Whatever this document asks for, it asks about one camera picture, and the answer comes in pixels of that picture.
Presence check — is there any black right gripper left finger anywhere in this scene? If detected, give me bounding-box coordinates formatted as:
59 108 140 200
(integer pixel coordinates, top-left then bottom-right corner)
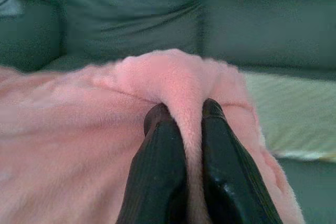
115 103 190 224

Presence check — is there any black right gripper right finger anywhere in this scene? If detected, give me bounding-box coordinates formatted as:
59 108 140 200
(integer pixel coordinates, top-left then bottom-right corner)
201 98 284 224

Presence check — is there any pink fluffy pillow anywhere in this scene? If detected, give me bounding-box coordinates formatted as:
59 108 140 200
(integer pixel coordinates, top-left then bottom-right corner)
0 48 307 224

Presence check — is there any pale green striped sofa cover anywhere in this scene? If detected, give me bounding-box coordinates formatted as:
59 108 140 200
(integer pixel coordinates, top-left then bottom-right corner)
243 72 336 161

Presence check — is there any dark green sofa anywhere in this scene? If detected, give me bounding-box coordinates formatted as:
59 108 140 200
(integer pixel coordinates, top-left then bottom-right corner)
0 0 336 224

